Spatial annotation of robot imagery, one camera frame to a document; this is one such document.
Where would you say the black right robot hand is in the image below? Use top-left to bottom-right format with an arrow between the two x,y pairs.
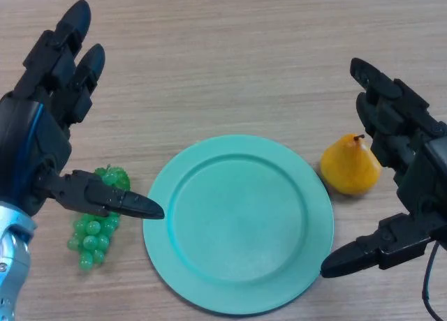
320,57 -> 447,279

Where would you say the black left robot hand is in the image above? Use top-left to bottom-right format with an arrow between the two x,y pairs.
0,0 -> 166,221

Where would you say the yellow pear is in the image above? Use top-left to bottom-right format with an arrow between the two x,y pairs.
320,133 -> 382,196

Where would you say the green round plate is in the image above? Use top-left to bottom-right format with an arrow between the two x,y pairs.
142,135 -> 335,315

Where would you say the green grape bunch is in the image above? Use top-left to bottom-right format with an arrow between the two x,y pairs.
66,164 -> 131,271

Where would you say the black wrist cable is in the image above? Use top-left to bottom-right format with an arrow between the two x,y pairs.
422,241 -> 447,321

